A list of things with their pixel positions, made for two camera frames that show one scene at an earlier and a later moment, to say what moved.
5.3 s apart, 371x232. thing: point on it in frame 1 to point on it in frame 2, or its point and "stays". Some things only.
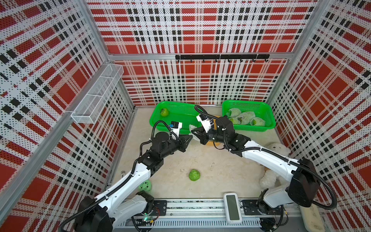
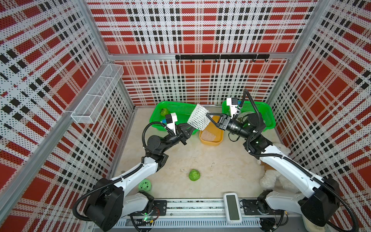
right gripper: (202, 133) to (222, 117)
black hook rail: (222, 56) stays
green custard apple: (194, 175) stays
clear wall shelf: (90, 108) stays
